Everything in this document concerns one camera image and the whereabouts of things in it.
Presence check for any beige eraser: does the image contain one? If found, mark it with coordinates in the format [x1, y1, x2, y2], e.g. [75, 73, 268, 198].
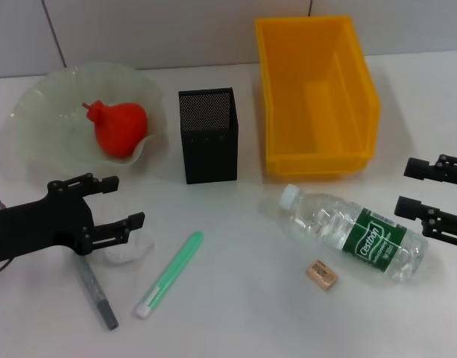
[304, 260, 341, 292]

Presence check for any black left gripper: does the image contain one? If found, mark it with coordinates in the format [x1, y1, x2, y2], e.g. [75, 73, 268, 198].
[0, 173, 145, 262]

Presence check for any black mesh pen holder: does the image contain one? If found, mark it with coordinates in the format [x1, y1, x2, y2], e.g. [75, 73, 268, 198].
[177, 87, 239, 185]

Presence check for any green and white pen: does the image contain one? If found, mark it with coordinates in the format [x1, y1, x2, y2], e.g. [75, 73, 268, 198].
[133, 230, 206, 320]

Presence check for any pale green glass fruit plate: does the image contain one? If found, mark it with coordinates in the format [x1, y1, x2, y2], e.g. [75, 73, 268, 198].
[0, 62, 166, 180]

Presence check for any yellow plastic bin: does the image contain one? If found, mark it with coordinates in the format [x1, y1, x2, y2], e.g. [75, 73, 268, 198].
[254, 14, 382, 176]

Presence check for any red-orange soft toy orange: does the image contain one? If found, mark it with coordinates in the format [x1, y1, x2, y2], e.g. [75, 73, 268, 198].
[82, 98, 149, 160]

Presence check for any clear bottle with green label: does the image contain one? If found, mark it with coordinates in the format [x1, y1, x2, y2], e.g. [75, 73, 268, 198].
[279, 183, 429, 286]

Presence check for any grey marker pen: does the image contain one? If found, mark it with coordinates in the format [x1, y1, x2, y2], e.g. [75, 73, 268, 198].
[73, 249, 120, 331]

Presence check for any white paper ball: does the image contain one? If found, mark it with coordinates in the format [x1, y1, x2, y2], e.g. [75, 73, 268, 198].
[93, 197, 157, 266]

